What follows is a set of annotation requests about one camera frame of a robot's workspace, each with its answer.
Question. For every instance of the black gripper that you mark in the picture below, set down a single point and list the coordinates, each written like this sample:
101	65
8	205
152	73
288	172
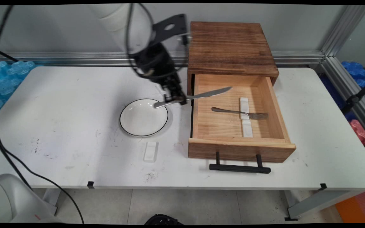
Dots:
155	61

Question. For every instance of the silver metal table knife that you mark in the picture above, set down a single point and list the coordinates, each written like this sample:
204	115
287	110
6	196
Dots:
208	93

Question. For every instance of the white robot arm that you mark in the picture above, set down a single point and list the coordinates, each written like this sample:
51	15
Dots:
116	19

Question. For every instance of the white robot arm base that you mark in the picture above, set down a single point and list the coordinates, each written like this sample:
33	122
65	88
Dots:
11	202

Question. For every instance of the white plate with black rim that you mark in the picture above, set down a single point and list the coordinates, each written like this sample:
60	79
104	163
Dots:
141	120

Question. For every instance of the silver metal fork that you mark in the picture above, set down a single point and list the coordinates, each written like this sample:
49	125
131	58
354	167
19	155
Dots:
230	111

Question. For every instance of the white ceramic cutlery rest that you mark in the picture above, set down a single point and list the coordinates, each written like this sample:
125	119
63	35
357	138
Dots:
244	103
247	129
150	152

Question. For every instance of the dark brown wooden cabinet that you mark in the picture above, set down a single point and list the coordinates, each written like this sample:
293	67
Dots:
230	47

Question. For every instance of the light wooden drawer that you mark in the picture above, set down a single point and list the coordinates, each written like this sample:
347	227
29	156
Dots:
239	150

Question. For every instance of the small black table clip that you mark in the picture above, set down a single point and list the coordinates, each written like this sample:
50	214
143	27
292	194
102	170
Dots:
90	185
323	186

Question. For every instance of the black round object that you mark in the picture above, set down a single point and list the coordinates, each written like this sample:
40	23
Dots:
163	220

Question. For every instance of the grey metal table leg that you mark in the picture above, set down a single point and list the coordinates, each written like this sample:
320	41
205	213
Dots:
50	201
322	202

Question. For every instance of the blue bubble wrap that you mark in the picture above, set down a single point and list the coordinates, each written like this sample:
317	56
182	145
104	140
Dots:
356	71
5	79

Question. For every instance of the black tripod stand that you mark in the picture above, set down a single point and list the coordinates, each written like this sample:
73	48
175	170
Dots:
356	96

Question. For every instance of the pink plastic bag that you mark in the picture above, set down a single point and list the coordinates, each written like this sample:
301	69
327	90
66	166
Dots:
360	131

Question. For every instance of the orange box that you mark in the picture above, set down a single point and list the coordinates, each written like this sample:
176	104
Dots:
358	209

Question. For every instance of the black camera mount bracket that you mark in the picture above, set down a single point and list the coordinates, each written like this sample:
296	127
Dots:
179	22

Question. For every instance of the aluminium frame rail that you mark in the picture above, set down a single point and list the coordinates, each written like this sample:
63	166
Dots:
347	85
74	58

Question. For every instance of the aluminium frame post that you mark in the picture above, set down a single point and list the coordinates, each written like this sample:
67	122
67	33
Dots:
344	30

